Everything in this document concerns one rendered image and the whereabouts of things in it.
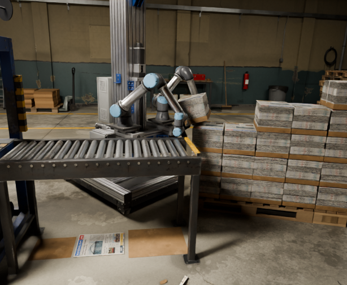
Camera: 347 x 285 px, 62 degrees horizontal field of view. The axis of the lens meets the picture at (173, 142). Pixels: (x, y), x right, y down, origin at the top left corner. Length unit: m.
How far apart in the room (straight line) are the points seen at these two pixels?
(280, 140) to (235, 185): 0.59
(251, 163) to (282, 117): 0.49
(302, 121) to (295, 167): 0.42
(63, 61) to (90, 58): 0.77
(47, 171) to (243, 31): 8.56
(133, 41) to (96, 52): 6.24
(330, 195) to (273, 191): 0.49
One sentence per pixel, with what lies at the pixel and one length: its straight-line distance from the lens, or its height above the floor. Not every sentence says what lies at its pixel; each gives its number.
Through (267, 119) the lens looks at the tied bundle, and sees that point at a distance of 2.68.
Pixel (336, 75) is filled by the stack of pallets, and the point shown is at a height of 1.17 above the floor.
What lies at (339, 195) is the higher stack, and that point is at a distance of 3.03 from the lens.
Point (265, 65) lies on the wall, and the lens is 10.15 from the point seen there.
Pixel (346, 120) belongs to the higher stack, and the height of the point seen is 0.98.
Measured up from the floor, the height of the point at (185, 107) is 1.01.
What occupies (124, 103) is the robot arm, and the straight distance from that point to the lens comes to 2.56.
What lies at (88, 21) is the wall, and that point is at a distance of 9.25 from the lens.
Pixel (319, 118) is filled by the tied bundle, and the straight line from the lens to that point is 2.76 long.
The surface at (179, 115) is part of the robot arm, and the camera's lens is 2.41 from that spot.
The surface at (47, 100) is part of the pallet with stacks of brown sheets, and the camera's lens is 8.39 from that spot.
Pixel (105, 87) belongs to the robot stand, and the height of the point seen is 1.14.
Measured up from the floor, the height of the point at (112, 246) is 0.01.
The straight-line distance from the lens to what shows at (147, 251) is 2.40.
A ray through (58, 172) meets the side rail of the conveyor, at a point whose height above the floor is 0.73.
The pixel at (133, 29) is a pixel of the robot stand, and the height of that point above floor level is 1.69.
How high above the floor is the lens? 1.41
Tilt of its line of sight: 16 degrees down
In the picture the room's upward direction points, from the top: 2 degrees clockwise
